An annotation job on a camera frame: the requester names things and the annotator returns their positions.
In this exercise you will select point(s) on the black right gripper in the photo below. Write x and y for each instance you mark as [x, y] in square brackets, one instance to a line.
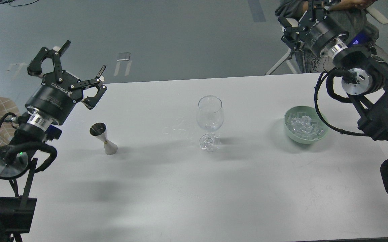
[316, 31]

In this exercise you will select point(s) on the white office chair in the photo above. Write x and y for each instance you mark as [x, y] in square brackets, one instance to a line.
[288, 57]

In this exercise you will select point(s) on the seated person in grey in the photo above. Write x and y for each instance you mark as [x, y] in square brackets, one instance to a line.
[353, 20]

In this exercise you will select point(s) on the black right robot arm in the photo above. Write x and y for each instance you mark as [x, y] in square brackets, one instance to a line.
[360, 78]

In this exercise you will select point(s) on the grey tape on floor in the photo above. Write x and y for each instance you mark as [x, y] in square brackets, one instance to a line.
[123, 64]

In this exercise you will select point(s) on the steel cocktail jigger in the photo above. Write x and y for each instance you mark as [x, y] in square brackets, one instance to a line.
[99, 131]

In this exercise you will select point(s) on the green bowl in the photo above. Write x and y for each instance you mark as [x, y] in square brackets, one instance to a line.
[311, 112]

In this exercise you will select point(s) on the person's right hand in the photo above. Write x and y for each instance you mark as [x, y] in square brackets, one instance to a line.
[358, 4]

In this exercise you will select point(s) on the clear ice cubes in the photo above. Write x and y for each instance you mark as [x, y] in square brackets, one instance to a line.
[302, 126]

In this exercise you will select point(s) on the clear wine glass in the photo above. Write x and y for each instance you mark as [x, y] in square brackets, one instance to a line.
[210, 118]

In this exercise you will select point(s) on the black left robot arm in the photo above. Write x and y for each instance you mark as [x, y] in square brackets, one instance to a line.
[28, 152]

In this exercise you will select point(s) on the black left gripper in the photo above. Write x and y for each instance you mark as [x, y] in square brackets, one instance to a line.
[54, 99]

